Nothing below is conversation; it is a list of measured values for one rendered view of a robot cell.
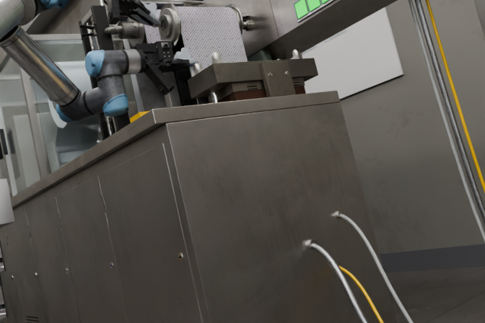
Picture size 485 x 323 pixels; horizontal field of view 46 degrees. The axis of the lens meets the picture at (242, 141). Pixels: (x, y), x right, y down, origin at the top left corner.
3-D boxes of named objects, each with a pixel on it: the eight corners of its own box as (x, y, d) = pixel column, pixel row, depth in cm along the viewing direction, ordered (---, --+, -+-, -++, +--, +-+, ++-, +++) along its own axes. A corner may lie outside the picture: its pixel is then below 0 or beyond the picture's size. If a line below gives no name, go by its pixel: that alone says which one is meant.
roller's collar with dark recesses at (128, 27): (118, 41, 211) (115, 25, 212) (133, 41, 214) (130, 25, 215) (125, 35, 206) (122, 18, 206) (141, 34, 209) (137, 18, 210)
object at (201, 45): (193, 86, 184) (180, 32, 186) (251, 81, 197) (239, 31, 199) (194, 86, 183) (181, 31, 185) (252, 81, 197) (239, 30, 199)
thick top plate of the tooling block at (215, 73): (190, 98, 177) (187, 80, 178) (289, 89, 200) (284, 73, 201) (217, 83, 164) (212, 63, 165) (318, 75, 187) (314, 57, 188)
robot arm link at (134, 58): (130, 70, 168) (120, 78, 175) (145, 69, 171) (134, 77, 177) (125, 45, 169) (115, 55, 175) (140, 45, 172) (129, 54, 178)
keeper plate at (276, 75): (267, 98, 173) (258, 63, 174) (291, 95, 179) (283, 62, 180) (271, 96, 171) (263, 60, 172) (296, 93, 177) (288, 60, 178)
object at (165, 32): (168, 39, 188) (157, 35, 193) (173, 39, 189) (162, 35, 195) (169, 16, 185) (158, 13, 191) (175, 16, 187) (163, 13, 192)
